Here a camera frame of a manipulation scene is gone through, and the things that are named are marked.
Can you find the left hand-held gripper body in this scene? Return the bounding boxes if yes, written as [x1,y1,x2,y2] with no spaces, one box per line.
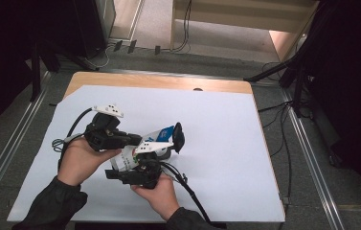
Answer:
[84,103,128,151]

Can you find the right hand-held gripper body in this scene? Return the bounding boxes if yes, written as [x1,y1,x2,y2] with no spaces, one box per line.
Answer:
[122,141,174,190]

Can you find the blue and white milk carton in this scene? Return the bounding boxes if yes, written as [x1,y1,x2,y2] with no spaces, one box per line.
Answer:
[110,125,175,173]

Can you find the person's right hand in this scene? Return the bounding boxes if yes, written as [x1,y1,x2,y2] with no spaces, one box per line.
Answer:
[130,173,181,221]

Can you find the person's left hand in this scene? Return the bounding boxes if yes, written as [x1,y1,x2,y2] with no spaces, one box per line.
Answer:
[56,137,123,187]

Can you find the white paper sheet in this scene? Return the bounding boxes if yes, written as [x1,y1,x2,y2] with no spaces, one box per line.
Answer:
[7,84,286,223]

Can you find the black tripod stand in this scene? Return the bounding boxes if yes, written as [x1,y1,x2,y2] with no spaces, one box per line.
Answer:
[243,47,316,119]
[29,37,100,102]

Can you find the grey cabinet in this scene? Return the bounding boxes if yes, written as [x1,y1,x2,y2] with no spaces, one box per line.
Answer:
[95,0,117,39]

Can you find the light wooden shelf unit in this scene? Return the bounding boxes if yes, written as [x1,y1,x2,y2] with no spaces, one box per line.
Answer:
[169,0,320,63]

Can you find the right hand-held gripper cable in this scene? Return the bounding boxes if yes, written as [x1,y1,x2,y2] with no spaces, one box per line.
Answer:
[160,162,213,223]

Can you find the white floor cable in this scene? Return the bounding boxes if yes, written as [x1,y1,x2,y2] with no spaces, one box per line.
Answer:
[81,44,116,70]

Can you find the metal floor rail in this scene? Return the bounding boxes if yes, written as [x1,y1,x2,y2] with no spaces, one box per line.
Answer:
[280,89,345,230]
[0,71,52,219]

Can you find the black hanging cable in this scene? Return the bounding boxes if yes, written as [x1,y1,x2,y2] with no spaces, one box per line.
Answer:
[171,0,192,52]

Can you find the black floor cables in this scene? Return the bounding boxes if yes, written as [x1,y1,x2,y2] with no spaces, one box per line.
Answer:
[258,61,297,199]

